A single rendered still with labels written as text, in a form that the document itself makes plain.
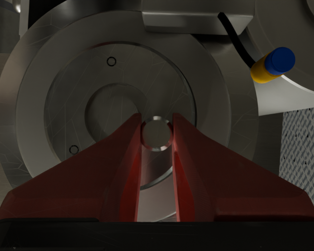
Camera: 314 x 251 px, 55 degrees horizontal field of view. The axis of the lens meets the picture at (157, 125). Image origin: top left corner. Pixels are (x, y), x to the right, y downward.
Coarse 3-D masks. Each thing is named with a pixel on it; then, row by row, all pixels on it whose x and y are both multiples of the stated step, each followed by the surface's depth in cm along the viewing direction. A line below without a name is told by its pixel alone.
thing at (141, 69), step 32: (96, 64) 15; (128, 64) 15; (160, 64) 15; (64, 96) 15; (96, 96) 15; (128, 96) 15; (160, 96) 15; (64, 128) 15; (96, 128) 15; (160, 160) 15
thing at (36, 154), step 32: (64, 32) 16; (96, 32) 16; (128, 32) 16; (160, 32) 16; (32, 64) 16; (64, 64) 16; (192, 64) 16; (32, 96) 16; (192, 96) 16; (224, 96) 16; (32, 128) 16; (224, 128) 16; (32, 160) 16; (160, 192) 16
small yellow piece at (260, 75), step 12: (228, 24) 13; (240, 48) 12; (276, 48) 10; (288, 48) 10; (252, 60) 12; (264, 60) 10; (276, 60) 10; (288, 60) 10; (252, 72) 12; (264, 72) 10; (276, 72) 10
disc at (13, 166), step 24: (72, 0) 17; (96, 0) 17; (120, 0) 17; (48, 24) 17; (24, 48) 17; (216, 48) 17; (24, 72) 17; (240, 72) 17; (0, 96) 17; (240, 96) 16; (0, 120) 17; (240, 120) 16; (0, 144) 17; (240, 144) 16; (24, 168) 17
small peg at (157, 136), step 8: (152, 120) 12; (160, 120) 12; (144, 128) 12; (152, 128) 12; (160, 128) 12; (168, 128) 12; (144, 136) 12; (152, 136) 12; (160, 136) 12; (168, 136) 12; (144, 144) 12; (152, 144) 12; (160, 144) 12; (168, 144) 12
